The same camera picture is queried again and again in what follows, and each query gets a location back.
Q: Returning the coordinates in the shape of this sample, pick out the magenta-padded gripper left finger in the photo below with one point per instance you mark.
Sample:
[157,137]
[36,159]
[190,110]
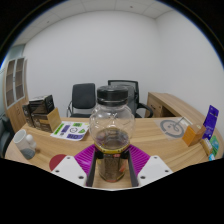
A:
[68,169]

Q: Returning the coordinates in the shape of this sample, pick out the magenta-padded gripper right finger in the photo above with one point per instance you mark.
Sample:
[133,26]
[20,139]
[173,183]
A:
[154,169]

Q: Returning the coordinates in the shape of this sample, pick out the flat round red coaster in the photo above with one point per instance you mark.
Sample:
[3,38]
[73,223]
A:
[56,161]

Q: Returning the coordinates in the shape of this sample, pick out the printed sticker sheet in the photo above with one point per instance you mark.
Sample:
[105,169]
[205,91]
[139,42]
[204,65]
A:
[70,130]

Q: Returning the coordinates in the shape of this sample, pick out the orange wooden box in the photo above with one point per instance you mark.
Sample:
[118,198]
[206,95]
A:
[192,135]

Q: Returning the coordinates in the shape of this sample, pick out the white mug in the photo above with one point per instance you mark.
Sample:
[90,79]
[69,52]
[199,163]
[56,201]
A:
[22,140]

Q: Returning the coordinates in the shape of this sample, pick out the clear bottle with black cap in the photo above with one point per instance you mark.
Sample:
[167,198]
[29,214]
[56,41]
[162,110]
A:
[112,123]

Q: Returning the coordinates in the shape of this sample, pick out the green and blue packet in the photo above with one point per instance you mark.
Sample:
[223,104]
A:
[214,146]

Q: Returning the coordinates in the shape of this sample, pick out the wooden side desk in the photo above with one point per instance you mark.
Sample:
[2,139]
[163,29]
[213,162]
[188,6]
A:
[166,105]

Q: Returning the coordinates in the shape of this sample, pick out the dark slim cardboard box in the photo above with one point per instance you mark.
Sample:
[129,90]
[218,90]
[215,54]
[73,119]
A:
[27,115]

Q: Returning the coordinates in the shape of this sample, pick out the black cardboard box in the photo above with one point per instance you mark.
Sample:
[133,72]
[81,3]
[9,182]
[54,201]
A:
[41,104]

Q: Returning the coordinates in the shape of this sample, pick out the black padded office chair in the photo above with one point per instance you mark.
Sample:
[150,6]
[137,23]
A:
[83,98]

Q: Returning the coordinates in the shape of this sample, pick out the dark armchair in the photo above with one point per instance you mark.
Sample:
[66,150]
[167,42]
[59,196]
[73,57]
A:
[5,133]

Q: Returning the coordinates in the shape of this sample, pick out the purple package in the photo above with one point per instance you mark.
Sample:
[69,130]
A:
[211,121]

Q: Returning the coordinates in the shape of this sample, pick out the black mesh office chair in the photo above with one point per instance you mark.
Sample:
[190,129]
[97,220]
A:
[135,96]

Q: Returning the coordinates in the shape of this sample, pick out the wooden shelf cabinet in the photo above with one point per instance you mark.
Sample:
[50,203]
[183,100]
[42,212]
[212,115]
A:
[16,96]

